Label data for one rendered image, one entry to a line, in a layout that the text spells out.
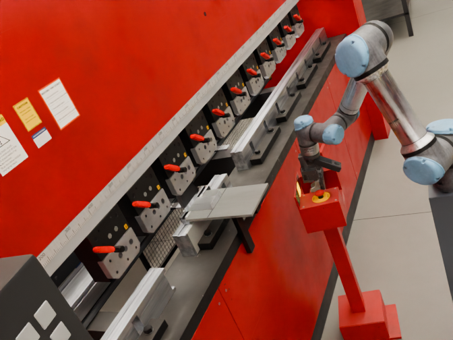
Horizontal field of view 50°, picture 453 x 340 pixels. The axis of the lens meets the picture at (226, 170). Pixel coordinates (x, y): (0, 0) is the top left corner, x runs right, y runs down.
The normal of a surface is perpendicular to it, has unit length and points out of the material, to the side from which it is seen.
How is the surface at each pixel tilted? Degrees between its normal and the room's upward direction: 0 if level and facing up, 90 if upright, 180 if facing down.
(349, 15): 90
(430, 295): 0
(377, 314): 0
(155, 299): 90
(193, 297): 0
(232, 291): 90
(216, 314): 90
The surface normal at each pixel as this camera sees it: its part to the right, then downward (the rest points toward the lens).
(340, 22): -0.36, 0.54
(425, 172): -0.59, 0.65
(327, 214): -0.16, 0.50
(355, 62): -0.73, 0.44
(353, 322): -0.37, -0.83
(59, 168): 0.86, -0.12
